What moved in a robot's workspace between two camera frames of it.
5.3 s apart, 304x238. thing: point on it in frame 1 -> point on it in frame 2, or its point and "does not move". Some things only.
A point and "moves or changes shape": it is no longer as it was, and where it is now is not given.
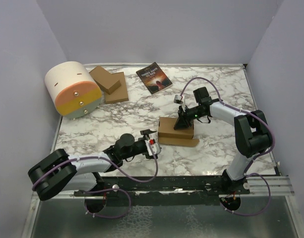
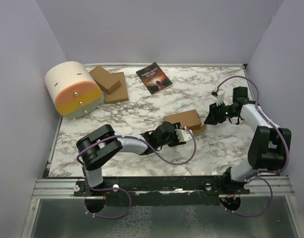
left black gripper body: (138, 148) -> (172, 141)
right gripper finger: (182, 122) -> (212, 118)
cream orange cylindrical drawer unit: (74, 90) does not move
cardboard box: (167, 135) moves or changes shape
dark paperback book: (153, 78) does not move
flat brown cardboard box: (120, 93) does not move
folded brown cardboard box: (107, 82) does not move
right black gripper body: (191, 114) -> (224, 112)
